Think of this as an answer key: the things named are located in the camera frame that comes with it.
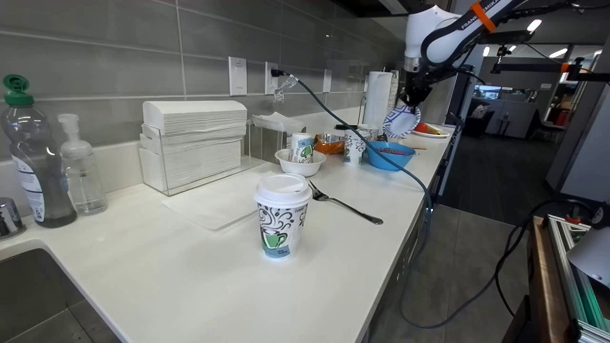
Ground patterned paper cup near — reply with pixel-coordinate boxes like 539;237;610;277
343;132;366;166

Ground metal fork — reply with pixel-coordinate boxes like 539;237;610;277
309;182;383;225

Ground paper towel roll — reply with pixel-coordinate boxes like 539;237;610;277
364;71;394;130

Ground green cap dish soap bottle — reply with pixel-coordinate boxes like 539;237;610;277
2;75;76;229

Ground kitchen sink basin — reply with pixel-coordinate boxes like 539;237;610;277
0;250;122;343

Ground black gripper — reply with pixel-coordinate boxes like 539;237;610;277
402;73;438;107

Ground small white bowl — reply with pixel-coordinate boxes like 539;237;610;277
274;149;326;178

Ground lidded paper coffee cup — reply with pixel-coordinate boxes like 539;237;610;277
253;174;313;260

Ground clear pump soap bottle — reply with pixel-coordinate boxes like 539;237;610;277
57;113;107;216

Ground white light switch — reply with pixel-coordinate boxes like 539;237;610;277
229;58;248;96

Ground black power cable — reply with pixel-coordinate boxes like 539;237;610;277
271;67;574;332

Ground metal napkin holder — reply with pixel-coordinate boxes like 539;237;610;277
248;113;305;161

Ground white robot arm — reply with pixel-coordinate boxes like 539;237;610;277
404;0;524;107

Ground white wall outlet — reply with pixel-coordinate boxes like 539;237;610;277
265;62;278;94

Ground snack wrappers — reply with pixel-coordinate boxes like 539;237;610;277
314;134;345;155

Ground blue bowl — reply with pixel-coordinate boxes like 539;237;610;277
366;142;415;172

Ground white plate with snacks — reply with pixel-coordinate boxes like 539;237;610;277
414;123;448;140

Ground kitchen faucet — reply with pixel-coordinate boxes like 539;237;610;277
0;199;25;239

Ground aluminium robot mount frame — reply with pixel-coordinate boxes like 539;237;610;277
528;214;610;343

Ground small cup in bowl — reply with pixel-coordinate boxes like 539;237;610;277
290;134;313;163

